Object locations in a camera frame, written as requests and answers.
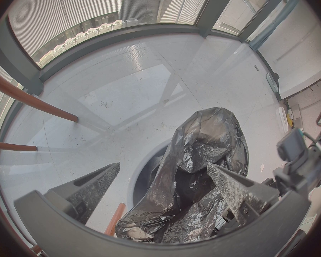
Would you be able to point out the white chair with wooden legs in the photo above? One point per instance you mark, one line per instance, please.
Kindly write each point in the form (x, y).
(56, 109)

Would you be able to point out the window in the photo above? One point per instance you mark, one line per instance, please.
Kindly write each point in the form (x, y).
(216, 7)

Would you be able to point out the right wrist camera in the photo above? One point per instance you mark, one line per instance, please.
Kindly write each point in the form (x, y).
(291, 143)

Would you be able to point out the white trash bin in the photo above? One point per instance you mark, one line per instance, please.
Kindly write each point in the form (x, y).
(143, 178)

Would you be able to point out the white oval plastic object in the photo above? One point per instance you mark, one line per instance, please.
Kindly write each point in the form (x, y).
(282, 119)

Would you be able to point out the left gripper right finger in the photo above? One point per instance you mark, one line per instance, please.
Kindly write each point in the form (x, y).
(235, 191)

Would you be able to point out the blue-green curtain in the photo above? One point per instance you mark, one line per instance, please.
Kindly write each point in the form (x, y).
(267, 28)

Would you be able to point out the black plastic bag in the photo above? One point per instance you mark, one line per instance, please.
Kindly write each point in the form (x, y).
(192, 143)

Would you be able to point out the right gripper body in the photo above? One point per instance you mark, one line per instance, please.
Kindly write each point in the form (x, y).
(299, 179)

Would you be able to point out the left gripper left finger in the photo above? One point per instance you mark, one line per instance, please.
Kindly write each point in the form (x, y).
(96, 189)

